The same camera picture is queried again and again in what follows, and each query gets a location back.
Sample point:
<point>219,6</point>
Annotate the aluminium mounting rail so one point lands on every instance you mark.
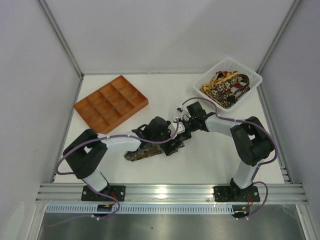
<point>278,194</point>

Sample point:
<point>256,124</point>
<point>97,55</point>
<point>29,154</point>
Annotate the yellow patterned tie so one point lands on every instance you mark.
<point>220,79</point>

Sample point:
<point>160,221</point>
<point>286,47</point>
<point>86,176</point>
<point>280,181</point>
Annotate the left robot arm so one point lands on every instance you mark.
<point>86,152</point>

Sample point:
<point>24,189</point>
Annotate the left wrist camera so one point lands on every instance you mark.
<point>176,128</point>

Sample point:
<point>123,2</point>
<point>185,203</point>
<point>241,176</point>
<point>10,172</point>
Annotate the left aluminium frame post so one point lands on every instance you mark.
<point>60,36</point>

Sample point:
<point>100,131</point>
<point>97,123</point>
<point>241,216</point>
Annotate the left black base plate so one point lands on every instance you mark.
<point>116,191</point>

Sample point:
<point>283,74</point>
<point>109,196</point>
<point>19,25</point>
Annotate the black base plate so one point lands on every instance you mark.
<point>116,191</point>
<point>226,193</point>

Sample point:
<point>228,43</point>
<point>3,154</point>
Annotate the aluminium frame post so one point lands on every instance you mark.
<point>60,36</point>
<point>281,30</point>

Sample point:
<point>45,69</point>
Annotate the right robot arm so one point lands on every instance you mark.
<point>252,142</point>

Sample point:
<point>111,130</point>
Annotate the dark floral tie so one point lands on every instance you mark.
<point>229,102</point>

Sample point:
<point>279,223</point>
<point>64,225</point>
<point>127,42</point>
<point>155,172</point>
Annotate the red tie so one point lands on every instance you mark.
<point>239,85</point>

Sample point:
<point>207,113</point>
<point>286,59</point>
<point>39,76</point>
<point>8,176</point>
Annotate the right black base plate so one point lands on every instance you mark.
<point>226,193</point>

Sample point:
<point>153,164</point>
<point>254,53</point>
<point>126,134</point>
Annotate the white slotted cable duct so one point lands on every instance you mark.
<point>85,208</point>

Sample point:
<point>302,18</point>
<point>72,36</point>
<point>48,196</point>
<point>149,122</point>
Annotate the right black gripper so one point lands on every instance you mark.
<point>186,128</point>

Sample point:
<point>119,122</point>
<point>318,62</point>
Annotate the brown grey floral tie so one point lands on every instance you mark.
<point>146,150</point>

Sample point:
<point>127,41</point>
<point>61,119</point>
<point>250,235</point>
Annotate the white plastic basket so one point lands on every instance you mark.
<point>229,65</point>

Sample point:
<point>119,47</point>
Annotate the right aluminium frame post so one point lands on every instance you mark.
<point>281,30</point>

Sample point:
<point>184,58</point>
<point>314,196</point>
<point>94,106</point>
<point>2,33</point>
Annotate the orange compartment tray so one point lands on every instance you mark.
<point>111,105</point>

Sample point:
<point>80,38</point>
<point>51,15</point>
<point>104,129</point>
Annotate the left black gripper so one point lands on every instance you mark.
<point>172,146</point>

